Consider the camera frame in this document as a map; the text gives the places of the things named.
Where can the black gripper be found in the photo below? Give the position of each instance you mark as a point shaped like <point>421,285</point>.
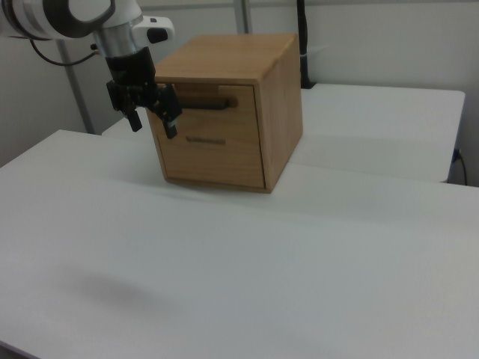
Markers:
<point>129,75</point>

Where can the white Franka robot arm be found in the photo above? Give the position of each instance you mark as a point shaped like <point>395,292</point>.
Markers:
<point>37,18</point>

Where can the wooden drawer cabinet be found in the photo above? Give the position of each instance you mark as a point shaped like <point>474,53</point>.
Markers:
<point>277,112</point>

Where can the black pole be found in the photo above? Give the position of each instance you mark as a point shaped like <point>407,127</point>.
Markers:
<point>304,37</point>

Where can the grey aluminium frame post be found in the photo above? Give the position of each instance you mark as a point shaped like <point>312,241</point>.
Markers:
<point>76,97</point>
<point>241,16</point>

